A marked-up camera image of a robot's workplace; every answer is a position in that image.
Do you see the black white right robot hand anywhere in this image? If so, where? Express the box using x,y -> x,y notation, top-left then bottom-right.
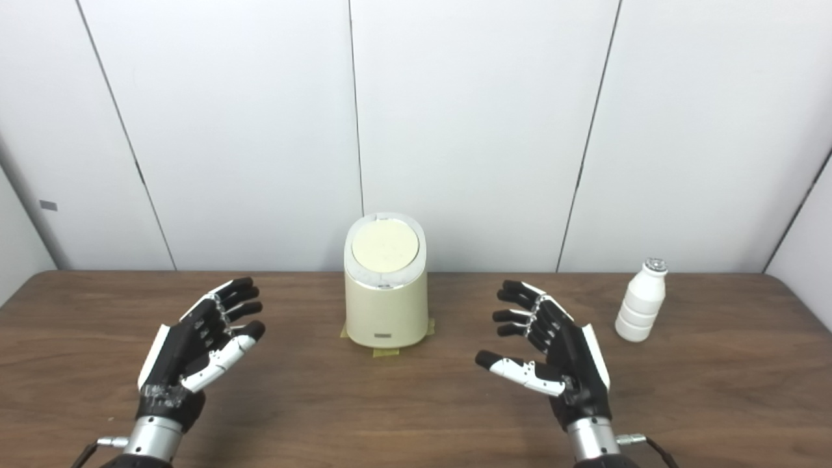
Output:
474,280 -> 613,431

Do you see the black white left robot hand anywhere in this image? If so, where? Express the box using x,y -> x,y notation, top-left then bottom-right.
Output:
135,278 -> 266,433

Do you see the small white plastic bottle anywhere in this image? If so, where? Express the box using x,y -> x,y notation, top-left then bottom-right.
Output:
615,258 -> 669,343

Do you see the cream-colored lidded bin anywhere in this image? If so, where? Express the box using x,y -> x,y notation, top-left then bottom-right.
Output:
343,212 -> 430,348

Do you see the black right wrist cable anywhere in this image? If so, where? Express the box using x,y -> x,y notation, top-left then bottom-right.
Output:
616,434 -> 680,468

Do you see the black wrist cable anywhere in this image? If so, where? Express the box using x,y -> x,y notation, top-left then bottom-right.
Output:
616,434 -> 680,468
70,437 -> 131,468

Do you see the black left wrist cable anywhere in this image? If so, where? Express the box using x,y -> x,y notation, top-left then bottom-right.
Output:
70,437 -> 131,468

